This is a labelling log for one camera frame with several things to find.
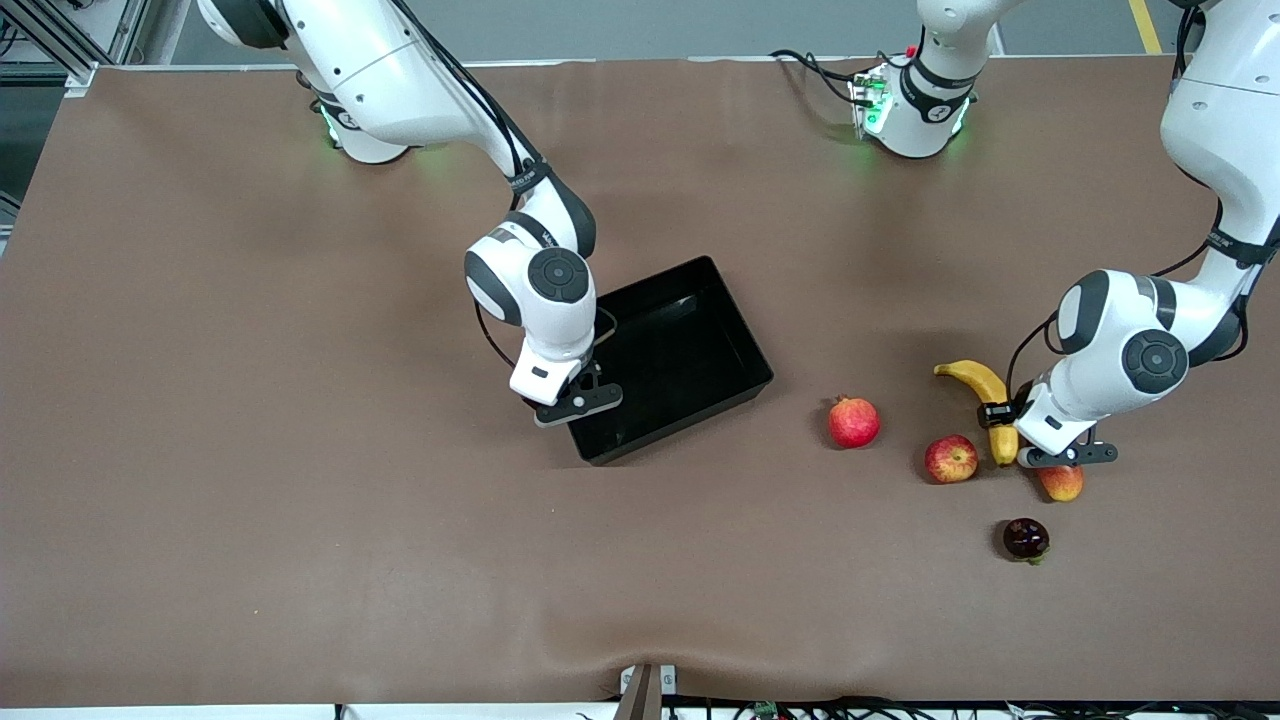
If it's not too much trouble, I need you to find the yellow banana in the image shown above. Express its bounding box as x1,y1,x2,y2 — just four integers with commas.
933,359,1020,469

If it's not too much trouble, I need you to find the red yellow apple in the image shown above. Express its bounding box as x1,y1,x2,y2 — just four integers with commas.
923,434,980,486

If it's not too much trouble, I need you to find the black plastic box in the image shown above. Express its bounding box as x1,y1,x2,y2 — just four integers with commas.
565,255,776,468

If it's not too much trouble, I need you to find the red yellow mango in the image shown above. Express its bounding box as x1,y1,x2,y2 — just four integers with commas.
1036,462,1085,503

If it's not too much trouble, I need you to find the dark purple mangosteen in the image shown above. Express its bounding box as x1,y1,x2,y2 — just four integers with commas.
1003,517,1051,566

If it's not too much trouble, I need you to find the red pomegranate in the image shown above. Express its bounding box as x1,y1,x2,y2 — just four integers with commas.
827,394,882,450

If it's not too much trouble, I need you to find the brown table mat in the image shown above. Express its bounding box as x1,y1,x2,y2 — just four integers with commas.
0,57,1280,707

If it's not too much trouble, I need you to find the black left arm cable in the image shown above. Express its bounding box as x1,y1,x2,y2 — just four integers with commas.
1003,0,1280,406

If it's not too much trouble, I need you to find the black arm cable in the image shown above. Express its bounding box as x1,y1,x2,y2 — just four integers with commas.
395,0,623,373
1003,0,1280,406

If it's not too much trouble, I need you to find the black left base cable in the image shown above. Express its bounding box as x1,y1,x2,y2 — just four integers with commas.
768,48,881,106

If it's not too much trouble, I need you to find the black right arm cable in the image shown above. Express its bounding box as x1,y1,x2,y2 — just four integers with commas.
395,0,623,373

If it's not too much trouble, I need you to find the aluminium frame post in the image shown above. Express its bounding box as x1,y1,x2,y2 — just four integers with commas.
0,0,151,96

